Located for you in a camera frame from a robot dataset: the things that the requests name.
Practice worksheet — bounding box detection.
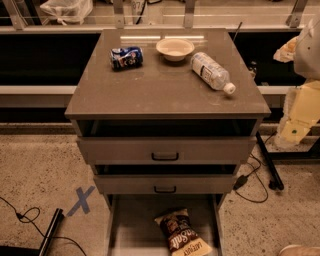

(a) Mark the black bar left floor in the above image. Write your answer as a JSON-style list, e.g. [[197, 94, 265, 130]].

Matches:
[[38, 208, 63, 256]]

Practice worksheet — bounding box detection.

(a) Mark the grey drawer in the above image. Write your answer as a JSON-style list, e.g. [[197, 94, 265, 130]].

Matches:
[[105, 194, 224, 256], [94, 165, 236, 194], [73, 119, 257, 165]]

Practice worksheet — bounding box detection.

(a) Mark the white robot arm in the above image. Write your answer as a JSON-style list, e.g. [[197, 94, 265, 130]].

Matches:
[[273, 14, 320, 148]]

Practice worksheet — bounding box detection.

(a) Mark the clear plastic water bottle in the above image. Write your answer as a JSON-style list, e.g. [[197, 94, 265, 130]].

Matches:
[[191, 52, 236, 95]]

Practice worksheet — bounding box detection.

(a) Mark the grey drawer cabinet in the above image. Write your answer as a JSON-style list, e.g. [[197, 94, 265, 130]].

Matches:
[[64, 28, 272, 201]]

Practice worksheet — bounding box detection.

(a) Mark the white plastic bag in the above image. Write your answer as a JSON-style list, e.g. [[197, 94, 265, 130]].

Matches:
[[40, 0, 93, 25]]

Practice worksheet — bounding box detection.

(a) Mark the brown chip bag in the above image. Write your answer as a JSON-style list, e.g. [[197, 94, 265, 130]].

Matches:
[[154, 208, 212, 256]]

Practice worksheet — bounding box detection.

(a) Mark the grey bottom drawer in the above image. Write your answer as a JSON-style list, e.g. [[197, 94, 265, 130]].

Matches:
[[105, 194, 224, 256]]

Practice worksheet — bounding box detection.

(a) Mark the blue tape cross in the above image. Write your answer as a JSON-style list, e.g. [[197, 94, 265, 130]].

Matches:
[[67, 186, 95, 217]]

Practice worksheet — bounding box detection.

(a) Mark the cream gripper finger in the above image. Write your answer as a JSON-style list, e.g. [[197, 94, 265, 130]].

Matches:
[[275, 118, 314, 147], [273, 37, 298, 63]]

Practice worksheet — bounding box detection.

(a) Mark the metal railing shelf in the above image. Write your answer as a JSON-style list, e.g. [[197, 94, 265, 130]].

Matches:
[[0, 0, 320, 33]]

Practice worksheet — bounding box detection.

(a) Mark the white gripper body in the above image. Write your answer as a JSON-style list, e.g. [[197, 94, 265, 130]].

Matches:
[[287, 80, 320, 129]]

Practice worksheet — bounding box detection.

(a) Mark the black cable left floor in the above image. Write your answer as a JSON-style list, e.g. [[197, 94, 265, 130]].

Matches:
[[0, 195, 88, 256]]

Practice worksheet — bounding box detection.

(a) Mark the black power adapter cable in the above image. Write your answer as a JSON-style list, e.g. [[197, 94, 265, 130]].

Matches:
[[232, 131, 278, 204]]

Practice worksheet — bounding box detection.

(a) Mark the grey middle drawer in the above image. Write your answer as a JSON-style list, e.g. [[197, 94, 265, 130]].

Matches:
[[94, 165, 236, 194]]

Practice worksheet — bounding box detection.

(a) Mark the grey top drawer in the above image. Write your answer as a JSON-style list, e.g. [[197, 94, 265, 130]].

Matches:
[[73, 119, 257, 165]]

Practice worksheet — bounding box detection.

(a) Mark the white bowl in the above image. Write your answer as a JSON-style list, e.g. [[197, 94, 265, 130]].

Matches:
[[156, 38, 195, 62]]

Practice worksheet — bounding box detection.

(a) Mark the blue soda can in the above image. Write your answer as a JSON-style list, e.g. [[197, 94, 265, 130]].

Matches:
[[110, 46, 143, 71]]

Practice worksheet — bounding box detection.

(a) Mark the black stand leg right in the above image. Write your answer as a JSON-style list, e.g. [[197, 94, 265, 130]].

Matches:
[[256, 132, 284, 190]]

